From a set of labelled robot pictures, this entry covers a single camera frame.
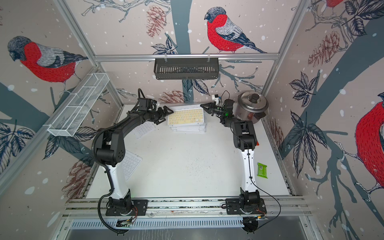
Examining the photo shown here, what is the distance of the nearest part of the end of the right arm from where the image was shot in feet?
2.94

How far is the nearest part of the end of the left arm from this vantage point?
81 cm

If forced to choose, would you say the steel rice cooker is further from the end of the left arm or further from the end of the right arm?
the end of the left arm

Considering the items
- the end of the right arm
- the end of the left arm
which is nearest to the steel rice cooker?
the end of the right arm
